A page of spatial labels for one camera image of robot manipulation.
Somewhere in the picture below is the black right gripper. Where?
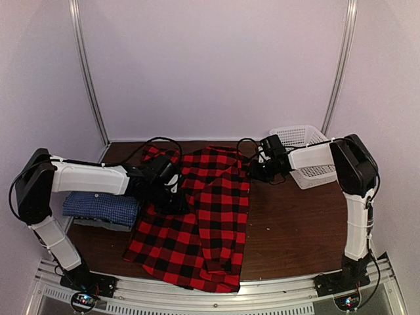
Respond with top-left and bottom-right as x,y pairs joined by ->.
245,157 -> 282,182

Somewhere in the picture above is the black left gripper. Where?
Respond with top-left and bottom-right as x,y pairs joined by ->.
146,181 -> 190,215

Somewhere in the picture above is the red black plaid shirt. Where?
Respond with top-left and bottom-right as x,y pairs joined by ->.
123,145 -> 250,293

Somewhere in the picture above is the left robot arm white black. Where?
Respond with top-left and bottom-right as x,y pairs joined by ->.
8,148 -> 189,291

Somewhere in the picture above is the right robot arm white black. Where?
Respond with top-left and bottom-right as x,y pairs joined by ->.
247,134 -> 380,290

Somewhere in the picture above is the white plastic basket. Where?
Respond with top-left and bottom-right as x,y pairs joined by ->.
269,125 -> 337,190

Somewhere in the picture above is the blue checked folded shirt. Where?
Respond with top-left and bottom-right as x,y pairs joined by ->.
62,192 -> 140,227

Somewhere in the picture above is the grey folded shirt underneath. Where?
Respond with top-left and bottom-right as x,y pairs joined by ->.
73,217 -> 133,232

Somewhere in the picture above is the left circuit board with LEDs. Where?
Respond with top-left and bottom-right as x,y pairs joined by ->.
70,292 -> 100,312

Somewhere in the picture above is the circuit board with leds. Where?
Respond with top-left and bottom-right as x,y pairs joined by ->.
334,294 -> 360,312
70,292 -> 100,312

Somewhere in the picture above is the right circuit board with LEDs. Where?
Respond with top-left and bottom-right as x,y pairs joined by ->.
334,294 -> 360,312

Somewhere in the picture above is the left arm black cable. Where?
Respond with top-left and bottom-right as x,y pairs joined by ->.
9,136 -> 183,224

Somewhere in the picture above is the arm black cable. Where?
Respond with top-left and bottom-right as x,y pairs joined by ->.
236,136 -> 381,309
9,136 -> 183,224

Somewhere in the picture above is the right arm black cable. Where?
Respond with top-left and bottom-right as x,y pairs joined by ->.
236,136 -> 381,309

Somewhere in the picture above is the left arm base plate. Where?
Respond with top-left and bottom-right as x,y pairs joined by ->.
60,272 -> 117,298

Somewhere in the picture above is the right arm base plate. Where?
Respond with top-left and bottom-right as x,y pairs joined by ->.
314,271 -> 371,297

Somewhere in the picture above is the front aluminium frame rail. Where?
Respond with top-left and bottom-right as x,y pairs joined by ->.
26,259 -> 408,315

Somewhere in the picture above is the right aluminium corner post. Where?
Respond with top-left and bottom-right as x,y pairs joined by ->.
321,0 -> 358,135

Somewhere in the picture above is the aluminium corner post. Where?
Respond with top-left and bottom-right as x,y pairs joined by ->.
69,0 -> 110,146
321,0 -> 358,135

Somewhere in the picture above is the left aluminium corner post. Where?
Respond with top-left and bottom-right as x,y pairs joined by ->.
69,0 -> 110,146

